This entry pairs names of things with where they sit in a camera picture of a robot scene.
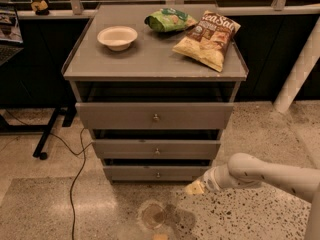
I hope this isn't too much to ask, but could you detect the grey bottom drawer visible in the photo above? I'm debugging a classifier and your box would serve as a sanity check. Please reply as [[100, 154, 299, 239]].
[[103, 166, 209, 182]]

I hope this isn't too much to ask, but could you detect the grey drawer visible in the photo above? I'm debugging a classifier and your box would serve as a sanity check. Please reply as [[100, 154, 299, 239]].
[[76, 102, 233, 130], [93, 139, 221, 160], [103, 166, 209, 182]]

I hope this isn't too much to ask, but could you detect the grey middle drawer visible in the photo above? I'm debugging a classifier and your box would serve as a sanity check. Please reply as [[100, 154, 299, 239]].
[[93, 139, 221, 160]]

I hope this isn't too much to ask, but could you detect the grey drawer cabinet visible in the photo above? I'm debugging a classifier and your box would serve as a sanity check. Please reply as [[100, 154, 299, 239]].
[[64, 5, 248, 168]]

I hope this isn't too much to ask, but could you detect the grey top drawer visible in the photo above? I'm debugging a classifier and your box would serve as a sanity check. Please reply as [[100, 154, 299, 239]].
[[76, 102, 233, 130]]

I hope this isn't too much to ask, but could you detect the round floor cover plate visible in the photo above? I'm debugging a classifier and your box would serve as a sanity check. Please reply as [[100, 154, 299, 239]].
[[137, 200, 166, 230]]

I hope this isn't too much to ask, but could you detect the yellow brown chip bag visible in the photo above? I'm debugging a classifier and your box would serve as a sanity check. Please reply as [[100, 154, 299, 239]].
[[173, 11, 241, 72]]

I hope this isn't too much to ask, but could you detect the white paper bowl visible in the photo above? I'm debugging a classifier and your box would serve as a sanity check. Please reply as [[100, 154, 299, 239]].
[[97, 26, 138, 51]]

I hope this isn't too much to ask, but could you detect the green snack bag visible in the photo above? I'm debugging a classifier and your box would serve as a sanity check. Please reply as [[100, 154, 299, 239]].
[[144, 8, 197, 33]]

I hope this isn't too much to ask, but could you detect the laptop on desk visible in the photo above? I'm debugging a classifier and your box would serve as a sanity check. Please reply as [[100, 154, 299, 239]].
[[0, 2, 24, 66]]

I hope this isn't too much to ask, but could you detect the small yellow black object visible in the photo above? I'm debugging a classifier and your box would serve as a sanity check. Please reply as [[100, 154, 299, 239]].
[[31, 0, 49, 15]]

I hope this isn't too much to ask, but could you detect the black floor cable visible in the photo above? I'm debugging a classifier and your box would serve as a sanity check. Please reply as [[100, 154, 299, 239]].
[[0, 110, 93, 240]]

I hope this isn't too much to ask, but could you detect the black desk leg frame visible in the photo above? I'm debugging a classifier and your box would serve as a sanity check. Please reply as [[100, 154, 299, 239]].
[[0, 107, 76, 160]]

